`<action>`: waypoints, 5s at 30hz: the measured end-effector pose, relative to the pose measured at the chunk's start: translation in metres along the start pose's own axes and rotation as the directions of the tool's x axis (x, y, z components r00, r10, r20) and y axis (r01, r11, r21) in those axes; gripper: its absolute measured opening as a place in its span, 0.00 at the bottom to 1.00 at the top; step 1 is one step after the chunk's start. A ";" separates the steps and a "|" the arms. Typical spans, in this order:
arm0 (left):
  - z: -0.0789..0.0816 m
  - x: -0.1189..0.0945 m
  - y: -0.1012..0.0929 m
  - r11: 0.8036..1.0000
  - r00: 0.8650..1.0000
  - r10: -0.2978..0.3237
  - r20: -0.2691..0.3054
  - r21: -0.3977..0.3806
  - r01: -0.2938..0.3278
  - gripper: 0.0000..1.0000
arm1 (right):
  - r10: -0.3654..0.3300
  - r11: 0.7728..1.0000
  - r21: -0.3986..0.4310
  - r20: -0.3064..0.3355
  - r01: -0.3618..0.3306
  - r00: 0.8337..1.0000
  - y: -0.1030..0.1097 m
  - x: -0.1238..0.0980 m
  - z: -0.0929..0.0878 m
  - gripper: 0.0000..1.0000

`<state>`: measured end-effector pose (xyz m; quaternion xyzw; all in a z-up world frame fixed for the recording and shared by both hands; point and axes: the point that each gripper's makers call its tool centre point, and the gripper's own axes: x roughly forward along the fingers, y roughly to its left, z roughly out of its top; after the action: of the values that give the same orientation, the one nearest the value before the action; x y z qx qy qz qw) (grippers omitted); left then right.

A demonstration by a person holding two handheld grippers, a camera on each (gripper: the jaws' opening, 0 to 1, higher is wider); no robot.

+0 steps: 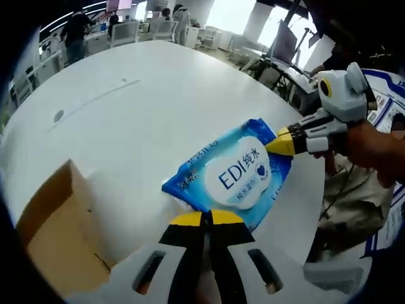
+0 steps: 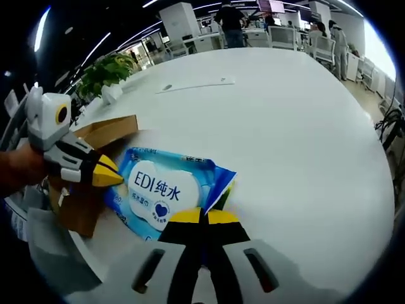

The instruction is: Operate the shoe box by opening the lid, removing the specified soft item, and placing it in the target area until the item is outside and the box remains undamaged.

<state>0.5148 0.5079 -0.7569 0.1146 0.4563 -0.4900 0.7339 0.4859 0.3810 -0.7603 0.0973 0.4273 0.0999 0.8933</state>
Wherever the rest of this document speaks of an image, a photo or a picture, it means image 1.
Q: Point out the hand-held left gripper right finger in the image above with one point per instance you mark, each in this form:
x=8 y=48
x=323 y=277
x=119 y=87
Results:
x=246 y=269

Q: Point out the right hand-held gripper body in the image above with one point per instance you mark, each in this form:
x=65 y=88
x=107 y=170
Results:
x=345 y=95

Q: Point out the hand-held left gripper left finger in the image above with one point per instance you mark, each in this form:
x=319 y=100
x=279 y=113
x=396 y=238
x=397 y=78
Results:
x=148 y=272

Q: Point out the blue soft wet wipes pack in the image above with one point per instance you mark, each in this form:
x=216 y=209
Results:
x=234 y=177

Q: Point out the brown cardboard shoe box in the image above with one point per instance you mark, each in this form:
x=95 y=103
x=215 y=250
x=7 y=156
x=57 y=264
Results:
x=57 y=221

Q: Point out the person's right hand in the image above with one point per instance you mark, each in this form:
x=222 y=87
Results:
x=360 y=145

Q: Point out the desk monitor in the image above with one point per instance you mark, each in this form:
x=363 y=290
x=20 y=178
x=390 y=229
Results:
x=284 y=41

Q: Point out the white office chair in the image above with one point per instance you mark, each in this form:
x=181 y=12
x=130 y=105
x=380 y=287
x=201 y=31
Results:
x=163 y=30
x=125 y=33

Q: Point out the pink wall screen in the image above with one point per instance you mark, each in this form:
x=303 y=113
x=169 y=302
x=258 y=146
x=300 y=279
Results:
x=118 y=4

